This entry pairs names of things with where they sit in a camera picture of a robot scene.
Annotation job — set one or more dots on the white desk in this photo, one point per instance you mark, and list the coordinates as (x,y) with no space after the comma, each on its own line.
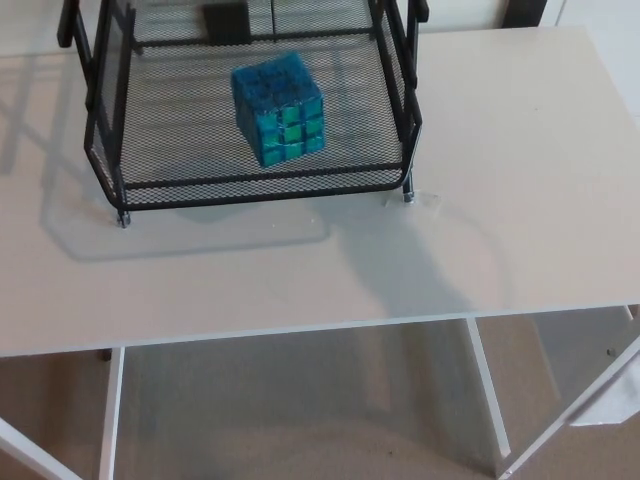
(500,150)

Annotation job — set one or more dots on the black mesh file tray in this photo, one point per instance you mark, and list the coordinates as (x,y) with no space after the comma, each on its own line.
(175,125)

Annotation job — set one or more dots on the clear tape piece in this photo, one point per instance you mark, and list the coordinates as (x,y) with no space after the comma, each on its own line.
(424,201)

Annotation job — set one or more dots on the blue green puzzle cube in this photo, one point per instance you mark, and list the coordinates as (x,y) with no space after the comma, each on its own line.
(280,110)

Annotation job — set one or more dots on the black box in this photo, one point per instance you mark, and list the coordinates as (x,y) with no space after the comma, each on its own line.
(226,20)

